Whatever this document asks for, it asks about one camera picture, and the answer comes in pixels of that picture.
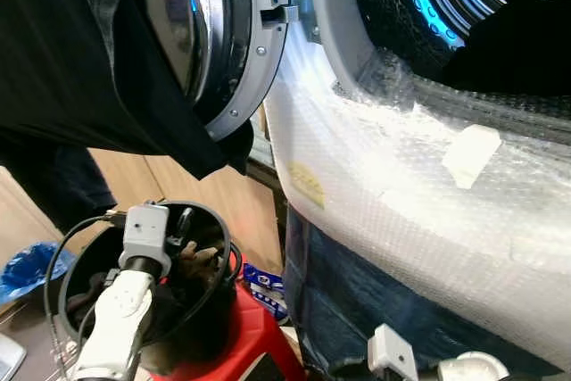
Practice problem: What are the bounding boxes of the blue plastic bag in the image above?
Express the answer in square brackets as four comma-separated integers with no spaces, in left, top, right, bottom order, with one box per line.
[0,240,65,304]

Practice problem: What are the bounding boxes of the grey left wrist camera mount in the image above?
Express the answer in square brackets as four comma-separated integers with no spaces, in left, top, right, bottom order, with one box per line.
[118,203,173,277]

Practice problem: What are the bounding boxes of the red plastic stool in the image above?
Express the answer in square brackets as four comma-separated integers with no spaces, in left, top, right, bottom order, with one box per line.
[150,281,306,381]

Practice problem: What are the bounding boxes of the white bubble-wrapped washing machine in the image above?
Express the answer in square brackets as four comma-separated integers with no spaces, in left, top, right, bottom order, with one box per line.
[262,0,571,375]

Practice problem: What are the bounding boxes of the black hanging garment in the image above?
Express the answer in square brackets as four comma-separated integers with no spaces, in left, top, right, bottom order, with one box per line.
[0,0,256,179]

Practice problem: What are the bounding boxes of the yellow sticker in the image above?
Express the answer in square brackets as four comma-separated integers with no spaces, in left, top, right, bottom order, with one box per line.
[286,162,327,210]

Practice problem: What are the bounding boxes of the blue and white package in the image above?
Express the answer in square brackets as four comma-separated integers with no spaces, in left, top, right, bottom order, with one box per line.
[242,262,290,323]

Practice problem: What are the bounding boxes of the dark blue cloth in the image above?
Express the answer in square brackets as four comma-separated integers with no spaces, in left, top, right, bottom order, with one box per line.
[284,206,559,380]

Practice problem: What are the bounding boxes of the black round laundry bucket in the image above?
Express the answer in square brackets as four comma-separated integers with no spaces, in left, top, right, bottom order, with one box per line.
[57,200,244,375]

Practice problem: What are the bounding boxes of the white tape patch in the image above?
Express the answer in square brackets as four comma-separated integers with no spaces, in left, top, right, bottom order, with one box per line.
[443,124,503,191]

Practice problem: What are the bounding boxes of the white flat device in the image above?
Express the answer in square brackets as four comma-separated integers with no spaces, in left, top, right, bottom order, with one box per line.
[0,332,28,381]

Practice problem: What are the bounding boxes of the grey round washer door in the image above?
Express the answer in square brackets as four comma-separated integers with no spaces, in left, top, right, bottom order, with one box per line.
[134,0,301,142]

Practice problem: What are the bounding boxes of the dark navy hanging garment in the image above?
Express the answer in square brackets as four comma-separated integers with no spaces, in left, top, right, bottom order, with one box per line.
[0,135,119,236]

